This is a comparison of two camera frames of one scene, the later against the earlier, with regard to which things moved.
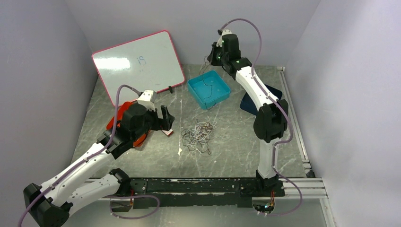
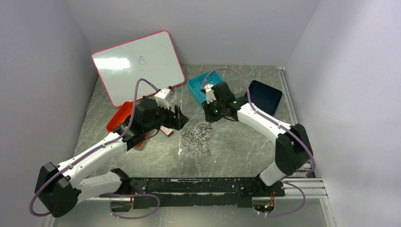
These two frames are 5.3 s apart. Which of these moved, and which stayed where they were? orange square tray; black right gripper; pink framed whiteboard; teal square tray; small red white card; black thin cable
Moved: black right gripper; black thin cable
Stayed: teal square tray; pink framed whiteboard; small red white card; orange square tray
